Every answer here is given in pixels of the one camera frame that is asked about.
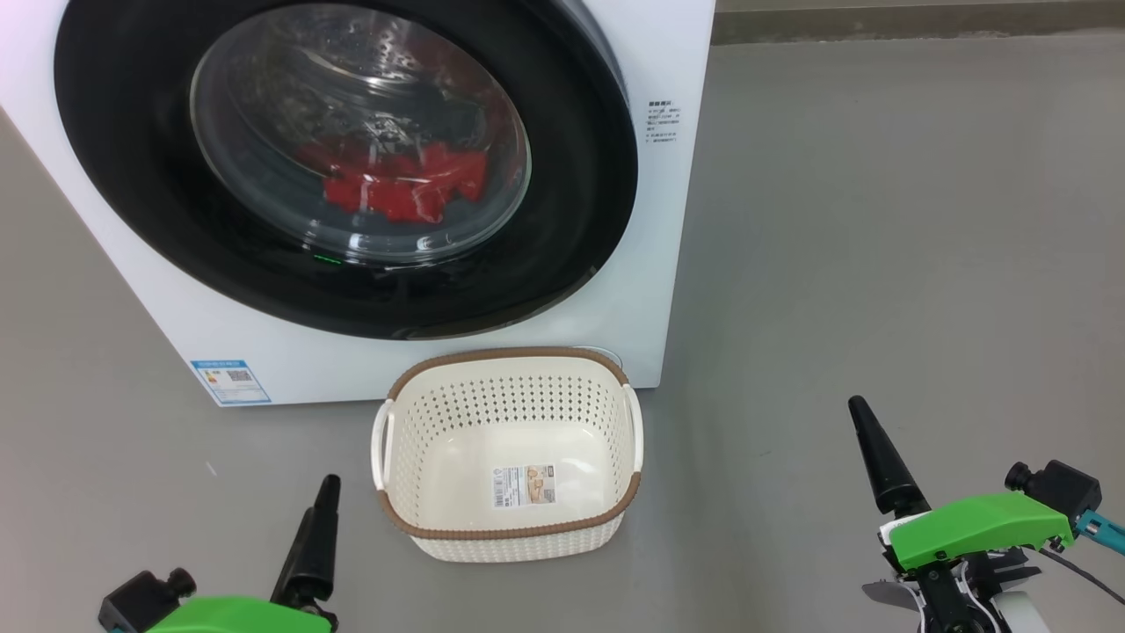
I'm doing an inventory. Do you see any printed product label sticker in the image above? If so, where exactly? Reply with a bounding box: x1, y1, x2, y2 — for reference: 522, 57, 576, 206
492, 464, 558, 510

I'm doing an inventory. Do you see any teal right camera connector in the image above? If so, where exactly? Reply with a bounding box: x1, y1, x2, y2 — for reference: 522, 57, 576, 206
1074, 510, 1125, 557

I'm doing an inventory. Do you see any stainless steel washer drum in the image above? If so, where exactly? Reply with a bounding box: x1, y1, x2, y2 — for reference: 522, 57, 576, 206
192, 4, 531, 262

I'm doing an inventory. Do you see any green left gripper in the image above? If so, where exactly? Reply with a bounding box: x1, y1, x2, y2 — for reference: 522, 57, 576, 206
145, 475, 342, 633

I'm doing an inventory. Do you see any blue energy label sticker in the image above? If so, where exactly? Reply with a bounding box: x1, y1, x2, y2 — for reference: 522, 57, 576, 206
190, 359, 272, 407

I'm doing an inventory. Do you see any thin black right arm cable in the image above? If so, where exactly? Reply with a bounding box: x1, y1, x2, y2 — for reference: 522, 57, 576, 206
1037, 543, 1125, 609

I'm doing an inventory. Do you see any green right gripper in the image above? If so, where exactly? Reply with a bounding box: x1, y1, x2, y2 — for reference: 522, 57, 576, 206
848, 396, 1075, 633

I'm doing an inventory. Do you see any cream perforated basket brown rim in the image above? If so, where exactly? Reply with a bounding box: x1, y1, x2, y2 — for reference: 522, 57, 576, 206
371, 346, 644, 564

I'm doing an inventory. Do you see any round black glass washer door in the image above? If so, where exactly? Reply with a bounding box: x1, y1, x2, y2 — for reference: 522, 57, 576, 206
54, 0, 639, 340

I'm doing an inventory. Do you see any white front-load washing machine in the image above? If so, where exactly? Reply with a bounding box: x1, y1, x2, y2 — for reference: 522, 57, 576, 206
0, 0, 717, 408

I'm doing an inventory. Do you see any red and white garment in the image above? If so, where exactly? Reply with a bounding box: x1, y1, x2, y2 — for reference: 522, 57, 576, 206
299, 141, 490, 223

